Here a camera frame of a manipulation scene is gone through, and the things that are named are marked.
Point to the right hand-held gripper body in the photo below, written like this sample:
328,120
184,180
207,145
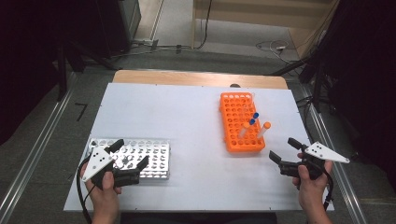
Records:
325,153

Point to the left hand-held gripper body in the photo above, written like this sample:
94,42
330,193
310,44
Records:
98,160

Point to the metal test tube rack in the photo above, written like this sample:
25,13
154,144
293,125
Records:
155,155

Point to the orange-capped test tube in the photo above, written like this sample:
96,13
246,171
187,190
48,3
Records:
246,125
266,125

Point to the orange plastic test tube rack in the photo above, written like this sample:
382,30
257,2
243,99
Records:
232,141

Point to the person's left hand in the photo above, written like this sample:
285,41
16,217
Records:
106,196

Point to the person's right hand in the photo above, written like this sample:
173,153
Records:
313,191

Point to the black metal stand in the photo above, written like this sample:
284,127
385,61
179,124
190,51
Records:
62,71
317,84

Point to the person's dark clothing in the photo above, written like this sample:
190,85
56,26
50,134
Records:
199,218

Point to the dark table grommet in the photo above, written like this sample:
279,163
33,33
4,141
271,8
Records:
235,85

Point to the black curtain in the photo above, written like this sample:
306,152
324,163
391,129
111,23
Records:
364,77
28,62

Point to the dark cabinet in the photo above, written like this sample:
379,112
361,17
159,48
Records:
124,21

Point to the metal floor rail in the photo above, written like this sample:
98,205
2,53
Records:
34,155
339,174

